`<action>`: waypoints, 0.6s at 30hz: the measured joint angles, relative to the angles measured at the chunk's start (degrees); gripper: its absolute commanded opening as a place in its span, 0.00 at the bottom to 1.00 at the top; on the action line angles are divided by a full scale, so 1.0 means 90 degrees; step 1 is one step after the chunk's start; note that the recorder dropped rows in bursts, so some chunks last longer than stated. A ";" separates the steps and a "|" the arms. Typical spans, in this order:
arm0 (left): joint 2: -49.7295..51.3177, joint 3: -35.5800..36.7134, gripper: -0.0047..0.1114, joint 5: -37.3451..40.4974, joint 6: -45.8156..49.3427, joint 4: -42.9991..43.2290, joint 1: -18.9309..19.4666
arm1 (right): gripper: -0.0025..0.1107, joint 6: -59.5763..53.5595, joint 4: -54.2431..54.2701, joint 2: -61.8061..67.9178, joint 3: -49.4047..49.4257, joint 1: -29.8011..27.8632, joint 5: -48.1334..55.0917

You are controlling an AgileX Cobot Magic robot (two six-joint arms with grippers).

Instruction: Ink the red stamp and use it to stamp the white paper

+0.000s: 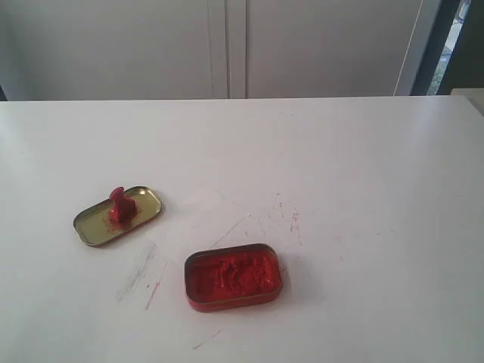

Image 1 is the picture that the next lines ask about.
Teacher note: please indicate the red stamp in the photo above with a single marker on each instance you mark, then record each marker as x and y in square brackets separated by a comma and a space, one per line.
[123, 207]

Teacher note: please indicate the red ink tin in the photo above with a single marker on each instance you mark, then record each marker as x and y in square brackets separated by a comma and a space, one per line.
[232, 277]

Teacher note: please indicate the white paper sheet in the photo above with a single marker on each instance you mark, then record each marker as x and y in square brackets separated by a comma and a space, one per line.
[200, 222]

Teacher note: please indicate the gold tin lid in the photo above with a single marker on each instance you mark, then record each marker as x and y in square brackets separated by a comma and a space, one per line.
[95, 229]

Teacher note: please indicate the white cabinet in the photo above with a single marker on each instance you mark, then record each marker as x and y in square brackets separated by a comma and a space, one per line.
[124, 50]

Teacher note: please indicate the beige side table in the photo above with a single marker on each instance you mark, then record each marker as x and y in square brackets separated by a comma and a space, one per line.
[474, 95]

